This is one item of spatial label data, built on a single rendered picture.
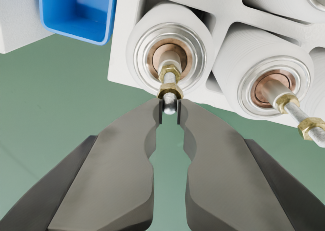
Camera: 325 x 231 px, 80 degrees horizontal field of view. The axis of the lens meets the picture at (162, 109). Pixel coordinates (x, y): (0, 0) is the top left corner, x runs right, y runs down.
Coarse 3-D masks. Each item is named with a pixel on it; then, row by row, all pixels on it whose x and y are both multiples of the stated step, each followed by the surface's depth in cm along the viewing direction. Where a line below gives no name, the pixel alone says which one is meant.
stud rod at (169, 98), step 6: (168, 72) 16; (168, 78) 15; (174, 78) 16; (168, 96) 13; (174, 96) 13; (162, 102) 13; (168, 102) 12; (174, 102) 12; (162, 108) 12; (168, 108) 12; (174, 108) 12; (168, 114) 13
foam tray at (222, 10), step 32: (128, 0) 24; (160, 0) 33; (192, 0) 24; (224, 0) 24; (128, 32) 26; (224, 32) 25; (288, 32) 25; (320, 32) 25; (192, 96) 30; (224, 96) 30
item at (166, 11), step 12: (168, 0) 31; (156, 12) 19; (168, 12) 18; (180, 12) 18; (192, 12) 25; (144, 24) 19; (156, 24) 19; (192, 24) 19; (132, 36) 20; (204, 36) 19; (132, 48) 20; (132, 60) 21; (132, 72) 21; (204, 72) 21
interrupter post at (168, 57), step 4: (164, 52) 20; (168, 52) 19; (172, 52) 19; (160, 56) 20; (164, 56) 19; (168, 56) 18; (172, 56) 18; (176, 56) 19; (160, 60) 19; (164, 60) 17; (168, 60) 17; (172, 60) 17; (176, 60) 18; (160, 64) 18; (164, 64) 18; (168, 64) 18; (176, 64) 17; (180, 64) 18; (160, 68) 18; (180, 68) 18
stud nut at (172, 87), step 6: (162, 84) 14; (168, 84) 14; (174, 84) 13; (162, 90) 13; (168, 90) 13; (174, 90) 13; (180, 90) 14; (156, 96) 14; (162, 96) 13; (180, 96) 13
